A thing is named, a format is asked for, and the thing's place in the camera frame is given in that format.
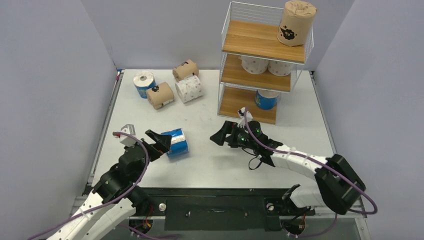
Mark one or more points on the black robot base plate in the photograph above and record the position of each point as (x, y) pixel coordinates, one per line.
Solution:
(216, 209)

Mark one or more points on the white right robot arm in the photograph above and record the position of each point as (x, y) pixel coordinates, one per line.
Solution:
(337, 186)

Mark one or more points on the floral white paper roll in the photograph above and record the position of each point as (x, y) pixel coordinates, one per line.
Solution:
(254, 65)
(279, 68)
(189, 89)

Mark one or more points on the brown paper roll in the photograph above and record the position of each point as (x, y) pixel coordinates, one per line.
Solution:
(296, 21)
(160, 95)
(185, 70)

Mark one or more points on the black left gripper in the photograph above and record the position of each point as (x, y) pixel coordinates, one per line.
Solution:
(162, 146)

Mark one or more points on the blue paper roll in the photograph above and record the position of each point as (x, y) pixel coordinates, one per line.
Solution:
(179, 145)
(144, 80)
(266, 99)

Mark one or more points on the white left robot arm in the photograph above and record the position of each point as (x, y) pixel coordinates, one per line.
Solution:
(117, 195)

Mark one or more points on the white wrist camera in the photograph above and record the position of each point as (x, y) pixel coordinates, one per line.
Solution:
(245, 117)
(126, 135)

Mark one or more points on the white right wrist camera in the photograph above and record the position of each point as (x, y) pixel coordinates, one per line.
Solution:
(245, 117)

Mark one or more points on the white wire wooden shelf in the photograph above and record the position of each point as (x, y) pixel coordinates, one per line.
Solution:
(251, 30)

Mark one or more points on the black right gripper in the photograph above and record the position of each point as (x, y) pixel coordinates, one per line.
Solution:
(230, 133)

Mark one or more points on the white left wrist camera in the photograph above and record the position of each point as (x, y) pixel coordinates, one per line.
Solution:
(126, 135)

